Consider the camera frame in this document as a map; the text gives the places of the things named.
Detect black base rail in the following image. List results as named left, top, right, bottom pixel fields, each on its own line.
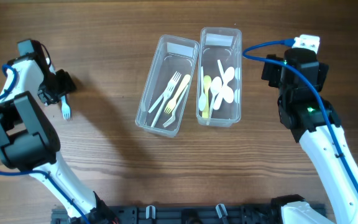
left=50, top=202, right=328, bottom=224

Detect clear container, left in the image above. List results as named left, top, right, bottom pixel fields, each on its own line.
left=135, top=35, right=199, bottom=138

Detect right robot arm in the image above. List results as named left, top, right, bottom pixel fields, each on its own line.
left=262, top=48, right=358, bottom=223

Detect cream yellow fork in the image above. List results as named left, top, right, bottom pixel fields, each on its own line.
left=164, top=74, right=191, bottom=114

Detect yellow spoon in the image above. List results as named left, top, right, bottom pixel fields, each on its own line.
left=202, top=75, right=212, bottom=118

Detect clear container, right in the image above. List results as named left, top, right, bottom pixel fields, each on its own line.
left=196, top=27, right=242, bottom=127

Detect white spoon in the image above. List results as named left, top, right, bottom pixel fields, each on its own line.
left=209, top=77, right=223, bottom=118
left=198, top=67, right=206, bottom=111
left=217, top=60, right=235, bottom=103
left=213, top=67, right=235, bottom=110

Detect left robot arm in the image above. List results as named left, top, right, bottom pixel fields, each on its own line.
left=0, top=39, right=119, bottom=223

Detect clear container, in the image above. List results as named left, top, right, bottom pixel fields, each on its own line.
left=196, top=27, right=242, bottom=127
left=135, top=35, right=199, bottom=138

